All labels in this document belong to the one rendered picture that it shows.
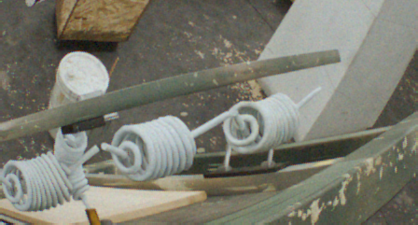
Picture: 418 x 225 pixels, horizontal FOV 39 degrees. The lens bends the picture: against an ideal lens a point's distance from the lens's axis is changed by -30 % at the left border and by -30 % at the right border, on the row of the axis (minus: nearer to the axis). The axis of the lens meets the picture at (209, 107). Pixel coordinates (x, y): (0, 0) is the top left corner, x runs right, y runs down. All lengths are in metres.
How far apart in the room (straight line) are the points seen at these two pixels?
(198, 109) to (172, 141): 3.18
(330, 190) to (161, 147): 0.21
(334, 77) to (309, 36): 0.29
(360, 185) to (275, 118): 0.18
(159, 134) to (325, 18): 3.18
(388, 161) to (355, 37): 2.81
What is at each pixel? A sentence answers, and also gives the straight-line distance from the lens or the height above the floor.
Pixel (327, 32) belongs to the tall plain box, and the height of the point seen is 0.68.
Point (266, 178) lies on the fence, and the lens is 1.52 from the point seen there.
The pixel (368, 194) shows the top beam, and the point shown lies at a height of 1.86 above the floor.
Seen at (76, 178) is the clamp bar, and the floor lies 1.82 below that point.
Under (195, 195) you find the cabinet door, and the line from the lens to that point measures 1.57.
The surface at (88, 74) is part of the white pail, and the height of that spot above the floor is 0.35.
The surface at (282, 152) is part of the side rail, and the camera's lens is 1.80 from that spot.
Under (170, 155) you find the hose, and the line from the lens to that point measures 0.83.
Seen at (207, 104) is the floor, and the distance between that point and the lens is 4.08.
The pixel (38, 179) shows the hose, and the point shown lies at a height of 1.84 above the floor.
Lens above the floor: 2.38
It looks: 36 degrees down
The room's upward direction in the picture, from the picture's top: 33 degrees clockwise
